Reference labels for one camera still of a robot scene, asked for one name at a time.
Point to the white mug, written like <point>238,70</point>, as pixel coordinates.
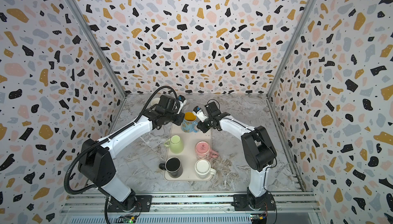
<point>204,169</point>

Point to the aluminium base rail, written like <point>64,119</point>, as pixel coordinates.
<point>194,208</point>

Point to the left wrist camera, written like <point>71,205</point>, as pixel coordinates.
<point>170,104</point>

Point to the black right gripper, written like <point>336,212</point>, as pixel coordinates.
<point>204,122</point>

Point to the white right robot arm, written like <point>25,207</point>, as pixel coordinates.
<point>258,150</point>

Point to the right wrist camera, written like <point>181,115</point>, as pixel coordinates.
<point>211,108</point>

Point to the black mug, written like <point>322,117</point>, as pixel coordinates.
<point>173,166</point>

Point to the metal corner post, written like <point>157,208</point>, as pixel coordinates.
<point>95,46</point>
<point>292,43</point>

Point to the blue butterfly mug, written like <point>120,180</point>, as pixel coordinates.
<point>189,123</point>

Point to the metal left corner post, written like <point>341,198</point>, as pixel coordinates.
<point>95,46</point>

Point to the light green mug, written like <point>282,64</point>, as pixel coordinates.
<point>175,144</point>

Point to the metal right corner post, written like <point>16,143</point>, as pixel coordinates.
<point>292,43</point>

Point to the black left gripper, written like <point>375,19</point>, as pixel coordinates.
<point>180,116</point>

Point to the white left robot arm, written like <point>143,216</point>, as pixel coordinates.
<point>99,160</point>

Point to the pink mug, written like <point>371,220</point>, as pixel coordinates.
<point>203,150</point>

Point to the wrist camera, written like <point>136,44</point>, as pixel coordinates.
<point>211,108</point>
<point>170,104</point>

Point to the grey mug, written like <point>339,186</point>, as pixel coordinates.
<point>155,101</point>

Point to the cream plastic tray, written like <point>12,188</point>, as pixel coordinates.
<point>188,156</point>

